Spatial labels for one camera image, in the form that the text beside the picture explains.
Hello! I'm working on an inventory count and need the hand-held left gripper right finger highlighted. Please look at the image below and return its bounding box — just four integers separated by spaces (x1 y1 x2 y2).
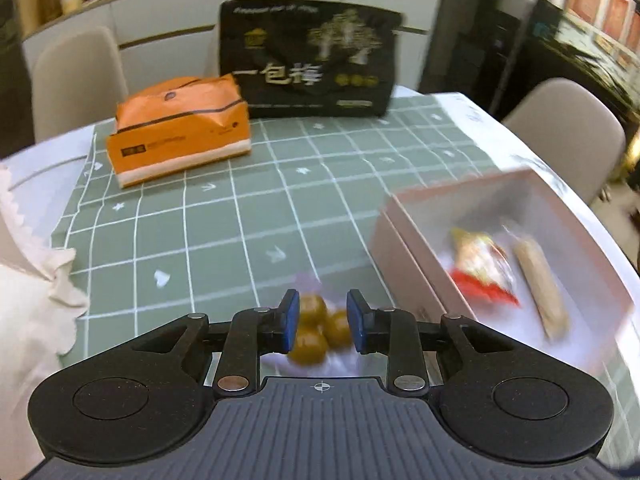
346 289 511 392

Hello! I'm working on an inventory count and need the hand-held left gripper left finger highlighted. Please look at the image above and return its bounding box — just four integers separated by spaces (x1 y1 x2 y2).
131 289 302 392

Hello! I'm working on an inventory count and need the clear packet of green plums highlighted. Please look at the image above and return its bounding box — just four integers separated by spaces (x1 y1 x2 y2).
265 275 382 376

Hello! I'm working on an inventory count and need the red yellow snack packet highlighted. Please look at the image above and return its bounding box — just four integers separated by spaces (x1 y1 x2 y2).
447 227 521 307

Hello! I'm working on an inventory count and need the pink cardboard box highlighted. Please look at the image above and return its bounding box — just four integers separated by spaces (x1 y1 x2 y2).
369 167 640 381

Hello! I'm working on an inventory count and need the beige stick snack packet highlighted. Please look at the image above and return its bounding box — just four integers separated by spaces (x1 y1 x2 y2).
511 236 571 341

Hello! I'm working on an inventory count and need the green grid tablecloth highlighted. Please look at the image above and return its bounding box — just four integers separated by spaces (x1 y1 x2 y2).
52 80 506 376

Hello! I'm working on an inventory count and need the orange tissue pack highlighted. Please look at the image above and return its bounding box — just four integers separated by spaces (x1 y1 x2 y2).
106 74 251 190

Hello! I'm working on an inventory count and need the cream scalloped cloth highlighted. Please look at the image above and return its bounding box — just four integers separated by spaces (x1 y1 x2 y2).
0 162 91 480

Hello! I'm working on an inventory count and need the large black snack bag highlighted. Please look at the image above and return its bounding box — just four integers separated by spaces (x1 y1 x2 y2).
219 0 404 120

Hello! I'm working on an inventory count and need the beige chair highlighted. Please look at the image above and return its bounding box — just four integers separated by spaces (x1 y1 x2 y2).
501 78 627 206
31 27 130 143

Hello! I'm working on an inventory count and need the white curved cabinet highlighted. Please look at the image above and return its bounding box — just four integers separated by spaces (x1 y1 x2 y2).
22 0 442 146

